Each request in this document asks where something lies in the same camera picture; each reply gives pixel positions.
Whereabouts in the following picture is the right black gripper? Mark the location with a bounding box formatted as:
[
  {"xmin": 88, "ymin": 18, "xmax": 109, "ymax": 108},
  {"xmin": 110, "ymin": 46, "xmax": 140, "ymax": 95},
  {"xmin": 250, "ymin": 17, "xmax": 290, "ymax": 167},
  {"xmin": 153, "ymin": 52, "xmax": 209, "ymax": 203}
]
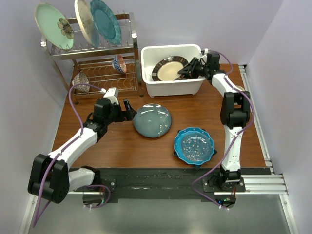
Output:
[{"xmin": 178, "ymin": 58, "xmax": 210, "ymax": 81}]

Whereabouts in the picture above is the black striped plate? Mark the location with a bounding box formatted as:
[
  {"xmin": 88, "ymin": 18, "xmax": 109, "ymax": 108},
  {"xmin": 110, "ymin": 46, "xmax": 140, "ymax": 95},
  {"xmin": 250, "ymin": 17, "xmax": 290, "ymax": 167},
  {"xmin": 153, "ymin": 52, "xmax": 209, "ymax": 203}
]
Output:
[{"xmin": 151, "ymin": 56, "xmax": 188, "ymax": 81}]

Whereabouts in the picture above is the dark blue glazed plate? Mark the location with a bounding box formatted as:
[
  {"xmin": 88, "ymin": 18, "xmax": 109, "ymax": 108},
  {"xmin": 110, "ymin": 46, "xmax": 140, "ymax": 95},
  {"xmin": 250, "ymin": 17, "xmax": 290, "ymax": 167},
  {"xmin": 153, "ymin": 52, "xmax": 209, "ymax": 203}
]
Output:
[{"xmin": 133, "ymin": 103, "xmax": 172, "ymax": 138}]

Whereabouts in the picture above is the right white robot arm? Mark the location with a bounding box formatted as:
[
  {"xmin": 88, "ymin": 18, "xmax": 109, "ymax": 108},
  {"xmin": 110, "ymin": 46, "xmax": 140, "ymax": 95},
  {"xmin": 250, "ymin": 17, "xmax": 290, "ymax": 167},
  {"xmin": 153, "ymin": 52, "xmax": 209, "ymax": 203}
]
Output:
[{"xmin": 178, "ymin": 49, "xmax": 254, "ymax": 192}]

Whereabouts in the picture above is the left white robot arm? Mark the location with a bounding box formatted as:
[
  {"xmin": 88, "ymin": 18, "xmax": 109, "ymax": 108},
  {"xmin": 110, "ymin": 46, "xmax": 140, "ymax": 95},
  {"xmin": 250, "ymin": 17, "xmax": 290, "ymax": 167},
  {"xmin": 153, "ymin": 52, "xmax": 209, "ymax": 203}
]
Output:
[{"xmin": 27, "ymin": 98, "xmax": 136, "ymax": 204}]

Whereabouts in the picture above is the white plastic bin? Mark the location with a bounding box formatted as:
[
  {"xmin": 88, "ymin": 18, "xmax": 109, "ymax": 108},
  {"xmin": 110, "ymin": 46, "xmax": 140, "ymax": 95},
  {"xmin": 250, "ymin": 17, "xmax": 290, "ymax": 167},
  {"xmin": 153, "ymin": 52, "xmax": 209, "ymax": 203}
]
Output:
[{"xmin": 141, "ymin": 44, "xmax": 204, "ymax": 97}]

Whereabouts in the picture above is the metal dish rack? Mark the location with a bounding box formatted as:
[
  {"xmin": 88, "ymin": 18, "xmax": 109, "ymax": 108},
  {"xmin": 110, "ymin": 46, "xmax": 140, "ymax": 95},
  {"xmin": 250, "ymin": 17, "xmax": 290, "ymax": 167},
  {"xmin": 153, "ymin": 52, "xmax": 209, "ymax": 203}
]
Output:
[{"xmin": 40, "ymin": 12, "xmax": 143, "ymax": 102}]

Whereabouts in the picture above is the blue patterned bowl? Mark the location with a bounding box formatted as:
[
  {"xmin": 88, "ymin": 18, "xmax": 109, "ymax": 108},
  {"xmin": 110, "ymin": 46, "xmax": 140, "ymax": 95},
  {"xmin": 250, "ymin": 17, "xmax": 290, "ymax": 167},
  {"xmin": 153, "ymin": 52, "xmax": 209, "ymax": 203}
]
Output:
[{"xmin": 112, "ymin": 54, "xmax": 127, "ymax": 73}]

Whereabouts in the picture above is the cream mug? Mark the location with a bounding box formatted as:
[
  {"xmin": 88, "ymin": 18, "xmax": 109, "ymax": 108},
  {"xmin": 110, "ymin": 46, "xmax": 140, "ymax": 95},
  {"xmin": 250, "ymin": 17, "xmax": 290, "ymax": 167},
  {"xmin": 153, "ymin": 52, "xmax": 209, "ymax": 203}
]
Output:
[{"xmin": 236, "ymin": 85, "xmax": 245, "ymax": 91}]

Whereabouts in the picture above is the grey patterned bowl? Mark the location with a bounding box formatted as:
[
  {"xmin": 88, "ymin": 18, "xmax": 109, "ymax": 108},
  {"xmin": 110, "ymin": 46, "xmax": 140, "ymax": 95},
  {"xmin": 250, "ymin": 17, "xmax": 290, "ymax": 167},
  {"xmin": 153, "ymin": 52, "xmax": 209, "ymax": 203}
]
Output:
[{"xmin": 72, "ymin": 72, "xmax": 90, "ymax": 93}]

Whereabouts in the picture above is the blue scalloped plate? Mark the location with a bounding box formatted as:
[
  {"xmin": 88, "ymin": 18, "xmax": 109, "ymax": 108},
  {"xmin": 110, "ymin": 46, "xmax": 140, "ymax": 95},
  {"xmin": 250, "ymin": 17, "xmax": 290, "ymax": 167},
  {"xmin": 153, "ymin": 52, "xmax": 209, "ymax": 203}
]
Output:
[{"xmin": 174, "ymin": 127, "xmax": 217, "ymax": 170}]

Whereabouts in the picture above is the teal plate on rack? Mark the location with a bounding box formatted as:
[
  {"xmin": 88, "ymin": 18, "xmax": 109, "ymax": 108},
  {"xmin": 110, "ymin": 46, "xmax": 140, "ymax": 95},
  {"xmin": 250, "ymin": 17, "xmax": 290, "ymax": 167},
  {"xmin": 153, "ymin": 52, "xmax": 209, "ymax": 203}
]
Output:
[{"xmin": 90, "ymin": 0, "xmax": 121, "ymax": 45}]

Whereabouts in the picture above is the cream plate on rack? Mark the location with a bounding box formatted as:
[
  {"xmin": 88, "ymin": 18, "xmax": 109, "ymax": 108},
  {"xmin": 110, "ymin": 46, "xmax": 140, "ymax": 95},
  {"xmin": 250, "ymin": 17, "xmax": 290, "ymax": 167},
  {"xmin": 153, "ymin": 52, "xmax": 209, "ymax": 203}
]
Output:
[{"xmin": 74, "ymin": 0, "xmax": 96, "ymax": 46}]

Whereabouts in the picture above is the mint floral plate on rack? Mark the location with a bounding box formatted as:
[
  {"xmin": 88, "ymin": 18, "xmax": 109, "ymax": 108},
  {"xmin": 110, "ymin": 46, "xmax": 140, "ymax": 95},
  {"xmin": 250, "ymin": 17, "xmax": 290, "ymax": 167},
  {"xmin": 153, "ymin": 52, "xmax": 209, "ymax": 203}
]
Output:
[{"xmin": 35, "ymin": 3, "xmax": 74, "ymax": 50}]

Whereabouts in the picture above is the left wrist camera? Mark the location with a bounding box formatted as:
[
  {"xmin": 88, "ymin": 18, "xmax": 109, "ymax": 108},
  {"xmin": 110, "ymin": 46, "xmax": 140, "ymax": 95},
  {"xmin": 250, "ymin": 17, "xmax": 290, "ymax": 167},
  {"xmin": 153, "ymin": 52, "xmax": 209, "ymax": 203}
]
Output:
[{"xmin": 100, "ymin": 87, "xmax": 119, "ymax": 104}]

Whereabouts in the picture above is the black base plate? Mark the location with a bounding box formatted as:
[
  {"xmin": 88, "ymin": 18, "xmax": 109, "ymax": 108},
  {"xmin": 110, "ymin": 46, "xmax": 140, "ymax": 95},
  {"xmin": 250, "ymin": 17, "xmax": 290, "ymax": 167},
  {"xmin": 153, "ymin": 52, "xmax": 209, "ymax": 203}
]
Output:
[{"xmin": 99, "ymin": 168, "xmax": 246, "ymax": 203}]

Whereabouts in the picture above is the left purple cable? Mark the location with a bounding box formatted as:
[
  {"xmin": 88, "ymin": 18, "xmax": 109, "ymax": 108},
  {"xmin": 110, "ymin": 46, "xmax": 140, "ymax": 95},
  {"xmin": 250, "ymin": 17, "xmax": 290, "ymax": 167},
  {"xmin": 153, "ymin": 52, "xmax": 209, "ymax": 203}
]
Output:
[{"xmin": 32, "ymin": 83, "xmax": 112, "ymax": 228}]

